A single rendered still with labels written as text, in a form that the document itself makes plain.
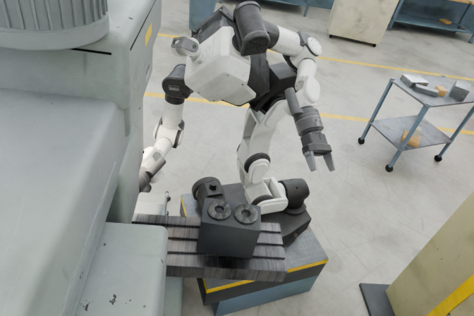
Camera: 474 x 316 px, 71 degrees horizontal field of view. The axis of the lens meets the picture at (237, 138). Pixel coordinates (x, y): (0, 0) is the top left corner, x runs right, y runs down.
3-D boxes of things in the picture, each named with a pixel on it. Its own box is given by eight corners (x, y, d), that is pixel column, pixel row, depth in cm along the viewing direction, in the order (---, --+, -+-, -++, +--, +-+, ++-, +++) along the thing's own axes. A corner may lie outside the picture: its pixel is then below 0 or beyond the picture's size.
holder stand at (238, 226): (200, 226, 140) (205, 194, 127) (251, 234, 141) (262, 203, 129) (195, 252, 130) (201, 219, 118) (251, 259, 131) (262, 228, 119)
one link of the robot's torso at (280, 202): (271, 188, 214) (276, 173, 206) (285, 212, 200) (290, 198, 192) (242, 192, 207) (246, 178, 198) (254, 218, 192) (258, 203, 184)
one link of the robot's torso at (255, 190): (264, 187, 211) (258, 132, 178) (277, 212, 196) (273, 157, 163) (241, 195, 208) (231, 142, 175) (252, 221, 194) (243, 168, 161)
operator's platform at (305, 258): (270, 213, 277) (282, 180, 253) (310, 290, 229) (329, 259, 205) (177, 230, 250) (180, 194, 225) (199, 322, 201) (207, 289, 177)
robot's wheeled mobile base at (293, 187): (279, 186, 243) (291, 152, 223) (314, 247, 206) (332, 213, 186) (195, 199, 221) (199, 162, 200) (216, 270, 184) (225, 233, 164)
